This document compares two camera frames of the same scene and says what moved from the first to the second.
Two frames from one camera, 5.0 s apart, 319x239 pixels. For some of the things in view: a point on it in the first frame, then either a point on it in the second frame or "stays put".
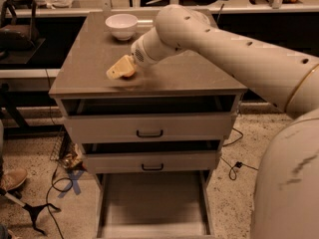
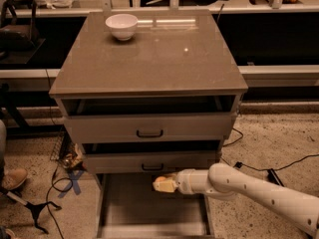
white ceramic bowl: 123,26 stays put
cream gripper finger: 124,67 → 165,186
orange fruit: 131,73 → 159,178
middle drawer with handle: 151,156 stays put
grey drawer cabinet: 152,139 stays put
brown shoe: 13,178 stays put
